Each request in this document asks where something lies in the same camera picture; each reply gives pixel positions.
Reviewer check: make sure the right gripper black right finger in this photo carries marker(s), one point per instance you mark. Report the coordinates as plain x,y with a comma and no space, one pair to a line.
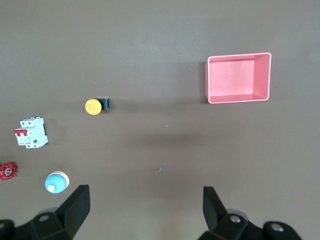
215,212

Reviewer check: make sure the blue dome bell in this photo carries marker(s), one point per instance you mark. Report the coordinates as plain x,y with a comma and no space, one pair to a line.
55,182

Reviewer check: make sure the yellow push button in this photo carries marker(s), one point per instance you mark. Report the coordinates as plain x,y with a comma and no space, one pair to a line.
93,107

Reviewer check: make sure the pink plastic box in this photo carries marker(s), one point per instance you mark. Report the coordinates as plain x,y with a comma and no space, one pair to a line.
232,77

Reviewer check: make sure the white circuit breaker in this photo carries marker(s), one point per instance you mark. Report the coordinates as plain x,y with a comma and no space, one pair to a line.
32,132

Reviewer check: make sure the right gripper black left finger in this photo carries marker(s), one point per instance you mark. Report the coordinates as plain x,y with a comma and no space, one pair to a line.
72,207

